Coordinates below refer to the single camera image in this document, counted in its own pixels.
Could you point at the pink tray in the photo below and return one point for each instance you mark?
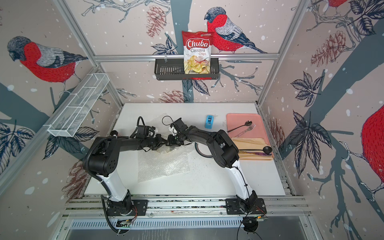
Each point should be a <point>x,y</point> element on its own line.
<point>235,120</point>

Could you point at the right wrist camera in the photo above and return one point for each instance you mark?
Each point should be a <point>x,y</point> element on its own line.
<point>172,129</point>

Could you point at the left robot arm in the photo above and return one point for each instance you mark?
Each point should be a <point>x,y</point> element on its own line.
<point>101,162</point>

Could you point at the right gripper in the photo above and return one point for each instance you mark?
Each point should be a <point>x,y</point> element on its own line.
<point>170,143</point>

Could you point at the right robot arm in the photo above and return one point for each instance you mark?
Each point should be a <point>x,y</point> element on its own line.
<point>224,152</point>

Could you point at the black spoon on tray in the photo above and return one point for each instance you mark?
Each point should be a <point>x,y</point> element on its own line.
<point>246,124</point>

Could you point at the blue tape dispenser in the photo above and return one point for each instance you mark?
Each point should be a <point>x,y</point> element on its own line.
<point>209,122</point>

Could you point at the white plate dark rim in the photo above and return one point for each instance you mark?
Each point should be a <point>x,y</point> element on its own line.
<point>203,150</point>

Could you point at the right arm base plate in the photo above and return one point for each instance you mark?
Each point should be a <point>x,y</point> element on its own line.
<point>240,207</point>

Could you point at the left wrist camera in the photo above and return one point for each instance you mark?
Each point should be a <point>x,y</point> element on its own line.
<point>144,132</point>

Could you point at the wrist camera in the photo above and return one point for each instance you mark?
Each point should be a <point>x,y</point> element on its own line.
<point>144,132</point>
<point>172,129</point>

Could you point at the shaker jar black lid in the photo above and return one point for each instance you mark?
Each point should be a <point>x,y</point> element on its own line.
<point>114,133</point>

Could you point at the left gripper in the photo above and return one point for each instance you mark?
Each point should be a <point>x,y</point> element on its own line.
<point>159,140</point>

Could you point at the white mesh wall shelf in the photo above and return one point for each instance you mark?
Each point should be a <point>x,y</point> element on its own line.
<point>71,118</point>

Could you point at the black ladle spoon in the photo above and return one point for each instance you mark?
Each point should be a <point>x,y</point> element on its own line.
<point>266,149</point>

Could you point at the black wire basket shelf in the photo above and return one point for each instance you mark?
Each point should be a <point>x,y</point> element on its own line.
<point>173,70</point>

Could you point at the Chuba cassava chips bag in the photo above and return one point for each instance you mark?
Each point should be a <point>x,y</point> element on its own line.
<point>197,49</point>

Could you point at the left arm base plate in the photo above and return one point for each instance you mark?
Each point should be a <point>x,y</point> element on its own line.
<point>130,208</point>

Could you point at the silver fork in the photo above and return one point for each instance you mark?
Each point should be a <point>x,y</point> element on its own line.
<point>251,127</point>

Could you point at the clear bubble wrap sheet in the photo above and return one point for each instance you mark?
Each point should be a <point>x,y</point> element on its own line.
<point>153,165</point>

